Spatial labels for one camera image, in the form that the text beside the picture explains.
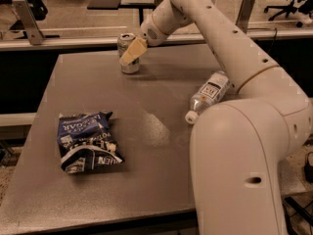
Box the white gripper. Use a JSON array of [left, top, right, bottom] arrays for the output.
[[119, 12, 173, 66]]

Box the silver green 7up can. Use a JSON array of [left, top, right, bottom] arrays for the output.
[[117, 33, 140, 74]]

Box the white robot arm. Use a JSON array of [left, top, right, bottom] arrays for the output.
[[141, 0, 312, 235]]

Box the blue chip bag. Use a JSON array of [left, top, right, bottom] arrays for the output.
[[57, 112, 124, 173]]

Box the black background desk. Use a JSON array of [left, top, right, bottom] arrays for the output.
[[86, 0, 170, 26]]

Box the clear plastic water bottle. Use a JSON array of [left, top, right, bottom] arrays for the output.
[[185, 70, 231, 124]]

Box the dark chair far left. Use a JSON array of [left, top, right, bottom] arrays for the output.
[[4, 0, 48, 45]]

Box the black office chair right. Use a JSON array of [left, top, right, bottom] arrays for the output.
[[263, 0, 313, 27]]

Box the black adapter on floor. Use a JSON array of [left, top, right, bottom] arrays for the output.
[[303, 152, 313, 183]]

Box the metal rail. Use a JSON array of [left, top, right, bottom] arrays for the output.
[[0, 28, 313, 52]]

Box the right metal bracket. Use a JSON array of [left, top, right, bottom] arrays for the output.
[[236, 0, 255, 32]]

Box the metal bracket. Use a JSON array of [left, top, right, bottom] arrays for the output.
[[236, 0, 255, 32], [13, 0, 44, 45]]

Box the left metal bracket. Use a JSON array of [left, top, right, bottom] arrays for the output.
[[13, 0, 44, 45]]

